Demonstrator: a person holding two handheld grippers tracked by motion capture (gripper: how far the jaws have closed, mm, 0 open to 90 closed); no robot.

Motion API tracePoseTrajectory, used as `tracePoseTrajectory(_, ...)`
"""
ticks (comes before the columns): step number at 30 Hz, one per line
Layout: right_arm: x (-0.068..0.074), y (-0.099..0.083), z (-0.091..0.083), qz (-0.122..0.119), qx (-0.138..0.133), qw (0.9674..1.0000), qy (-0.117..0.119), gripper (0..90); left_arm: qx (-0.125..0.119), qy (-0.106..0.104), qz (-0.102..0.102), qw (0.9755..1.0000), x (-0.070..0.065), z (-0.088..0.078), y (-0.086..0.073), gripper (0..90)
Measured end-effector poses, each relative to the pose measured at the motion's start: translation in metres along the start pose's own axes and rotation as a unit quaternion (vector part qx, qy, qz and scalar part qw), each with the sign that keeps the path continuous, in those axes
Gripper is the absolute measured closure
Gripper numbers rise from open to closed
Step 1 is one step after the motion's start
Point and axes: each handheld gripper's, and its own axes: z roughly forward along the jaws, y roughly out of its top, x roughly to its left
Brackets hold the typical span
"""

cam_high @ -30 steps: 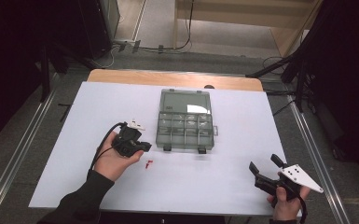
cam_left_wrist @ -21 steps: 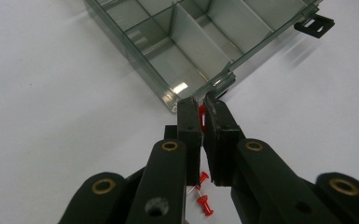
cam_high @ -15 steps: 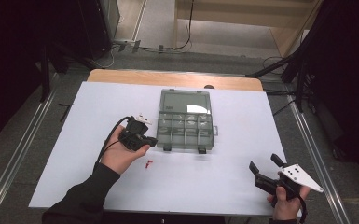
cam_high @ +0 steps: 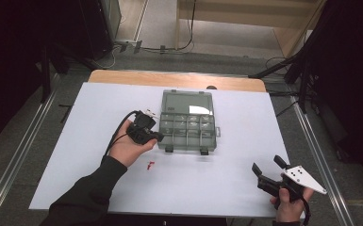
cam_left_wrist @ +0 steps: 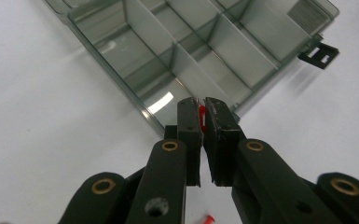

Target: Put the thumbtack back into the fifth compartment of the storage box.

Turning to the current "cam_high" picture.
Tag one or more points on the small black floor bracket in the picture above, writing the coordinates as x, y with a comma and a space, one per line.
66, 113

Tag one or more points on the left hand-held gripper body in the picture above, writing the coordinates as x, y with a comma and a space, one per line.
140, 132

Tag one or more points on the dark round table grommet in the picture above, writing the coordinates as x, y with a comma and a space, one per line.
211, 87

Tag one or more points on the wooden table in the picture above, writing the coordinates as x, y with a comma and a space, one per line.
138, 78

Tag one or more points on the black cabinet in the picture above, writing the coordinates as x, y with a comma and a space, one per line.
95, 25

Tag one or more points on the transparent grey compartment box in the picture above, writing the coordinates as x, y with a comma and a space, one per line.
187, 132

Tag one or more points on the person's right hand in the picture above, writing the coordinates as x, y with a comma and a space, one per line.
289, 212

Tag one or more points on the black tripod stand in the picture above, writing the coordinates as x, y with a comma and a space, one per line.
301, 81

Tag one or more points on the aluminium floor rail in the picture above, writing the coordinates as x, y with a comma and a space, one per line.
22, 147
319, 157

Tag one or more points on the light wooden furniture frame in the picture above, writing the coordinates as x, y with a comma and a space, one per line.
232, 12

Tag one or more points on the black metal stand post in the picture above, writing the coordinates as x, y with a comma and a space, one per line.
45, 78

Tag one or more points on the person's left hand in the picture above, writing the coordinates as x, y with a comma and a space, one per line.
125, 150

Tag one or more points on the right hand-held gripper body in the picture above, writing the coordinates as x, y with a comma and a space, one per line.
303, 179

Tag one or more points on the grey power strip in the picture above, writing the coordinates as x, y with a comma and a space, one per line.
127, 44

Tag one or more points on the dark curtain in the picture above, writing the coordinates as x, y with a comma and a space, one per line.
355, 78
9, 62

